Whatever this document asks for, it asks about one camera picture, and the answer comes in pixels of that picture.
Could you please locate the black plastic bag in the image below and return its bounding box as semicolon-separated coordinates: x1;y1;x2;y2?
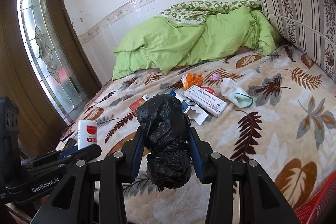
136;94;192;191

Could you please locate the green checked patterned quilt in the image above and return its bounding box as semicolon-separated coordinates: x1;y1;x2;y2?
159;0;263;24

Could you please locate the red plastic basket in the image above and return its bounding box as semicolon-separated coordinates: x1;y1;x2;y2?
293;174;336;224

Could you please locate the brown door with stained glass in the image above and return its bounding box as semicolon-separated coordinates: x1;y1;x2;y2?
0;0;103;160

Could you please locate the white open carton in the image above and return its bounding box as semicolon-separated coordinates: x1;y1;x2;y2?
182;99;210;125

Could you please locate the red cigarette pack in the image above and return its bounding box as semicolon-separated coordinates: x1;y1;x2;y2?
128;95;149;117

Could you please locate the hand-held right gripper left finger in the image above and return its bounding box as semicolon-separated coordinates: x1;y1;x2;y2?
31;126;147;224

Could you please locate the white sock with green trim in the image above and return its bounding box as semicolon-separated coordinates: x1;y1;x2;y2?
220;78;254;108

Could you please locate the leaf printed blanket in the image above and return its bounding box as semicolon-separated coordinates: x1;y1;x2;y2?
55;43;336;224

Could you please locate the white flat medicine box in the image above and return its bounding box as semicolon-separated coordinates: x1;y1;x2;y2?
184;85;227;118

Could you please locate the orange foil wrapper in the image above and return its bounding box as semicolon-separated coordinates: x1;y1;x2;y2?
182;73;204;90

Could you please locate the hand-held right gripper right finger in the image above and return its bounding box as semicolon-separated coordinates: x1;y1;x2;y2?
187;127;300;224

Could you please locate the striped floral cushion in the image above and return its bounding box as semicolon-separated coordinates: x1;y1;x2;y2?
259;0;336;83

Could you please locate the plain green quilt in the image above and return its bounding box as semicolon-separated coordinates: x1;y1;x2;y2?
112;7;281;81

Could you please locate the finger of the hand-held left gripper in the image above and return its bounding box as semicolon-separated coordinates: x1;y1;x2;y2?
26;145;102;170
22;137;79;162

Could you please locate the white bottle with red label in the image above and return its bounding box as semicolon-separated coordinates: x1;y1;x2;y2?
77;119;98;151

